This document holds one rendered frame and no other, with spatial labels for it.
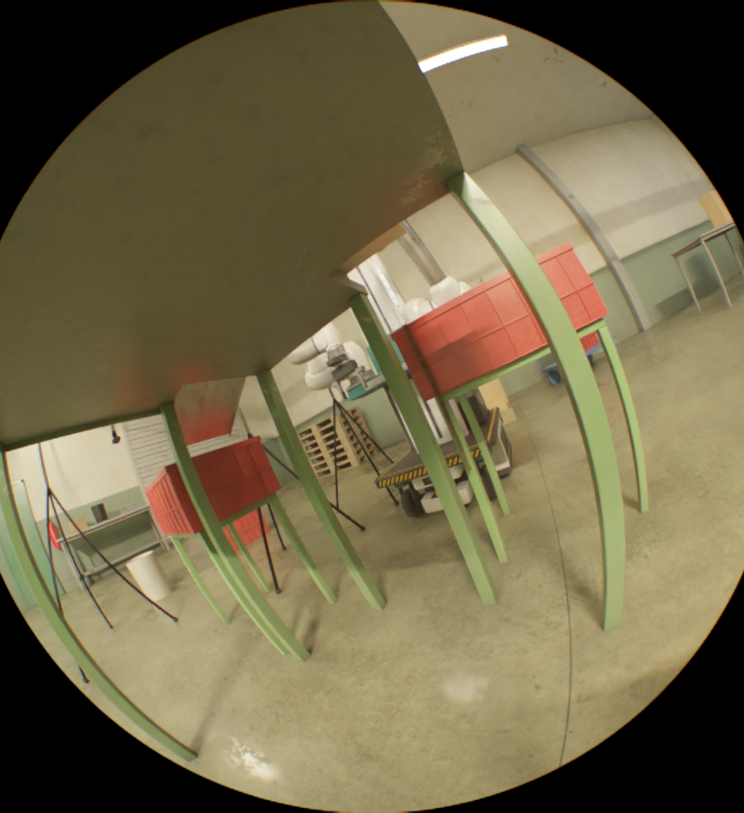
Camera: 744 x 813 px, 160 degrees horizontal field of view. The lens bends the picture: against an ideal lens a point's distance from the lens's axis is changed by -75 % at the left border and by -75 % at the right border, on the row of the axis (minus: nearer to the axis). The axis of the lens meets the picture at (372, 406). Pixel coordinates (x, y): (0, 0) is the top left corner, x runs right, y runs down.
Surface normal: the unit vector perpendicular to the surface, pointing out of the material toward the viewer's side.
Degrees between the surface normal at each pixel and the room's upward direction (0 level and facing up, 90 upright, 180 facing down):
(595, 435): 90
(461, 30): 180
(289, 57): 180
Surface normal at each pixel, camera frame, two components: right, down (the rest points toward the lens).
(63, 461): 0.79, -0.39
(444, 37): 0.42, 0.91
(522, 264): -0.46, 0.17
